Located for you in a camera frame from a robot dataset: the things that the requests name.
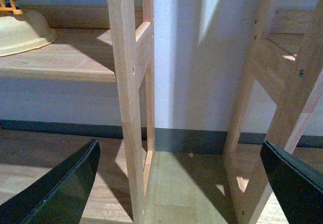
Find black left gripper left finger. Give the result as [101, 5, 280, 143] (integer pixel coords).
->
[1, 139, 100, 223]

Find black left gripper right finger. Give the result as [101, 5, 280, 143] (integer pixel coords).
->
[260, 141, 322, 223]

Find left wooden shelf unit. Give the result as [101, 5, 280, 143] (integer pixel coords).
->
[1, 0, 154, 223]

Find yellow blue toy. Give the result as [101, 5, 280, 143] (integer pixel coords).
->
[1, 0, 23, 16]

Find cream plastic basin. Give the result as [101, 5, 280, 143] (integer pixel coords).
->
[1, 9, 57, 57]

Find right wooden shelf unit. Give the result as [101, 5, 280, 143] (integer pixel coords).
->
[223, 0, 322, 223]

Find wooden shelf unit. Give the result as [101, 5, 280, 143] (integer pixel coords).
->
[1, 0, 154, 223]
[223, 0, 322, 223]

